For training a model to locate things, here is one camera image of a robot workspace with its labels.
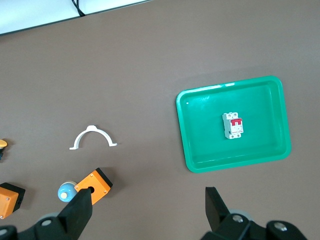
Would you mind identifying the white red circuit breaker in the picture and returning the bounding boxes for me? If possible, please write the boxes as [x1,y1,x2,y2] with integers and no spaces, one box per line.
[222,111,245,140]

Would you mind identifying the green plastic tray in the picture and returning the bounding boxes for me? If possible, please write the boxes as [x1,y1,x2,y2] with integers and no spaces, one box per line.
[175,75,292,174]

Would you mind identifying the blue dome buzzer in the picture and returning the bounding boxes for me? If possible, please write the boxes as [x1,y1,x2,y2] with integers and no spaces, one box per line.
[57,181,78,203]

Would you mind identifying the orange push button switch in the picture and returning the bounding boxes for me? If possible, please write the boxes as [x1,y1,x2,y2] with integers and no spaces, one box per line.
[0,139,8,161]

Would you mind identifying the orange button box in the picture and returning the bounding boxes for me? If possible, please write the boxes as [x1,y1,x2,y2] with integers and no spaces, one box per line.
[0,182,26,220]
[74,167,114,206]

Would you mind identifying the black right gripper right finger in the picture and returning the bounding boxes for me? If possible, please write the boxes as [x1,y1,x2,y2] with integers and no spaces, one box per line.
[200,186,309,240]

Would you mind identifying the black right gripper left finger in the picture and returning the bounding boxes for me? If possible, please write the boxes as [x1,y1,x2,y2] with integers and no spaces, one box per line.
[0,188,94,240]

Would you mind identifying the small white pipe clamp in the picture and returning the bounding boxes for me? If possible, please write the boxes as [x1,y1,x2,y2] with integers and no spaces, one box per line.
[69,124,118,151]

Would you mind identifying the brown table mat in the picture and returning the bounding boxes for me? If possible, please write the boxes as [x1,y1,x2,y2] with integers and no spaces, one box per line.
[0,0,320,240]

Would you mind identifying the thin black cable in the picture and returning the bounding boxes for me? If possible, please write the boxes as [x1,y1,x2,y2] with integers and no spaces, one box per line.
[71,0,86,17]

